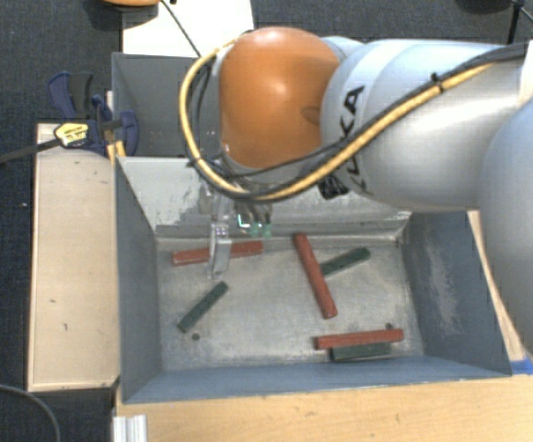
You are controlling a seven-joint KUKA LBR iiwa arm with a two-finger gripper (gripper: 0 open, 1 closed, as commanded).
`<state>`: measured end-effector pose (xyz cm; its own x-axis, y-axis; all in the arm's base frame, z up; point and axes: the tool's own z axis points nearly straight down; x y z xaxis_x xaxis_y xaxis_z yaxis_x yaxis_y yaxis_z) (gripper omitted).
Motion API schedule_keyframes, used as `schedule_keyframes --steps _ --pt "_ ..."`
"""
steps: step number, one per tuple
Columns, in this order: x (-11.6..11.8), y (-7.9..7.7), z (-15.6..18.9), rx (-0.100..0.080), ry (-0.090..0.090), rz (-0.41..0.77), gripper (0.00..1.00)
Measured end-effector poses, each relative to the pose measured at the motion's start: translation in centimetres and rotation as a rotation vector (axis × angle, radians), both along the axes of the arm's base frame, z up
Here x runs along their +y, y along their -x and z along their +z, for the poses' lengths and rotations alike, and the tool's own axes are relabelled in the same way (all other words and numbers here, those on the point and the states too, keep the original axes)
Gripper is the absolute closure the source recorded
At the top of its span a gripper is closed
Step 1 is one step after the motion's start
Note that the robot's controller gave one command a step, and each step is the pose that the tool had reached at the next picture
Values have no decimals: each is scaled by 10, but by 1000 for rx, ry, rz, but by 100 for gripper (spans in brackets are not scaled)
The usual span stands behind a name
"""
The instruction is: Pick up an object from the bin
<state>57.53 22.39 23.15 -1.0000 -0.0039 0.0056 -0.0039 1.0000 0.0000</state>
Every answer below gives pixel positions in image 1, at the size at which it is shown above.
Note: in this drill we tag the red-brown flat block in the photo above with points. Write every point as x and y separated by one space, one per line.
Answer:
360 339
314 274
192 255

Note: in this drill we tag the black cylinder on white bracket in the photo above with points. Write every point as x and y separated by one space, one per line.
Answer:
332 187

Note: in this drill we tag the dark green flat block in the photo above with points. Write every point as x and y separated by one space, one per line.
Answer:
201 307
345 260
360 352

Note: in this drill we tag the pale wood flat board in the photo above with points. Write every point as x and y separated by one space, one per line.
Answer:
72 256

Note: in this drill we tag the grey metal bin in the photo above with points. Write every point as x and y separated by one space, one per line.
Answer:
266 302

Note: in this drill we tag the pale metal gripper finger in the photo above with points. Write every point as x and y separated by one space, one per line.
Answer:
211 251
223 257

